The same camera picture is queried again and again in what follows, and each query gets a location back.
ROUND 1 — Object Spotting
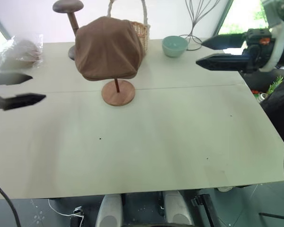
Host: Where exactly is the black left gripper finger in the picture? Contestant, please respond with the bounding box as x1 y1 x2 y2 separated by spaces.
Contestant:
1 93 47 112
0 72 34 87

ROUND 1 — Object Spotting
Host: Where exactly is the black tripod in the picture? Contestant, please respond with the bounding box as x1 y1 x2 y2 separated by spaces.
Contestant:
191 193 284 227

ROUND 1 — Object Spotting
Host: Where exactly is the clear plastic bag with contents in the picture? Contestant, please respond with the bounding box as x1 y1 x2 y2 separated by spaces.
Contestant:
0 34 44 70

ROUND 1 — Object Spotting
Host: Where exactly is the dark wooden hat stand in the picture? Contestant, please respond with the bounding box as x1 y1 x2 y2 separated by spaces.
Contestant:
52 0 84 61

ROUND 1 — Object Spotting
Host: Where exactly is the green plant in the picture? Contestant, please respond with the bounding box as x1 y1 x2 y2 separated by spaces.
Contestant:
266 75 284 96

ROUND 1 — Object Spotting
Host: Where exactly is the dark window frame bar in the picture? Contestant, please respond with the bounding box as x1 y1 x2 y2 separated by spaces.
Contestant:
0 9 11 40
216 0 235 36

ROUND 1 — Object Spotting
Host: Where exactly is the brown cap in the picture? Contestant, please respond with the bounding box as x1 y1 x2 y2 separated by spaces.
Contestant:
75 16 146 81

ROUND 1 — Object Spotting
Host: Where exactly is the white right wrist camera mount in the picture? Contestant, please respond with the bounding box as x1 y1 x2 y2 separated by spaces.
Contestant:
259 0 284 72

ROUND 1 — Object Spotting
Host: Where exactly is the wicker basket with white handle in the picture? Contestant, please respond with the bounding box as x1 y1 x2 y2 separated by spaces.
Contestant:
106 0 151 57

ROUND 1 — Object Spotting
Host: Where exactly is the light wooden hat stand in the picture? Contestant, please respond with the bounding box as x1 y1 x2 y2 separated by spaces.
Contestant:
101 78 136 107

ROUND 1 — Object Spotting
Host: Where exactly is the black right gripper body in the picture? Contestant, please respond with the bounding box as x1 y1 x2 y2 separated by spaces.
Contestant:
242 28 279 74

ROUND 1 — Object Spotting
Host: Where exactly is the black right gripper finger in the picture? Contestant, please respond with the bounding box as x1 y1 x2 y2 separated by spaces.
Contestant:
195 53 251 72
201 34 247 51

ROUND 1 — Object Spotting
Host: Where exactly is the silver rounded robot leg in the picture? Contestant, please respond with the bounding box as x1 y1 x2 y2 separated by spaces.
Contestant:
162 191 194 227
95 193 123 227

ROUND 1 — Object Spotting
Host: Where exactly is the black bag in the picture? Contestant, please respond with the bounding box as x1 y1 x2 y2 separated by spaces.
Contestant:
260 70 284 148

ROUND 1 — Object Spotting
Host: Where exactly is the thin white floor cable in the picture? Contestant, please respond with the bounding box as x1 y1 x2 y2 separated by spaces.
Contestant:
47 198 85 227

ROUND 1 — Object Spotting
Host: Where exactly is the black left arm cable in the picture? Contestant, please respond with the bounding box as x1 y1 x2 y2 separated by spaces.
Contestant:
0 177 22 227

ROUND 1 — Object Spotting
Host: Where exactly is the pale green ceramic bowl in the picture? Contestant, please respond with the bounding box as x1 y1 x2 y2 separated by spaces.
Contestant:
162 35 189 58

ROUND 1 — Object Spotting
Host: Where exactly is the grey wire stand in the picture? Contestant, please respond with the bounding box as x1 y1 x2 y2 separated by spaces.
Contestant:
178 0 222 51

